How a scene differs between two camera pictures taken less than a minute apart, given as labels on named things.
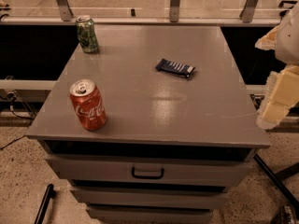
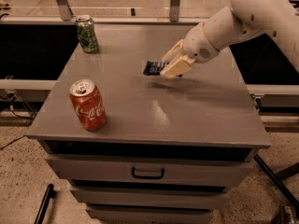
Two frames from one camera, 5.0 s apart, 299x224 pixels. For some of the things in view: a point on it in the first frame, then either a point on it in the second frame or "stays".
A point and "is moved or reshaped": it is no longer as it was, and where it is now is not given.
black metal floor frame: x=279 y=181 stays
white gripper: x=290 y=42 -> x=196 y=44
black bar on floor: x=49 y=194 stays
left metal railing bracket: x=64 y=7 stays
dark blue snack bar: x=175 y=68 is moved or reshaped
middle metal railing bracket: x=175 y=0 stays
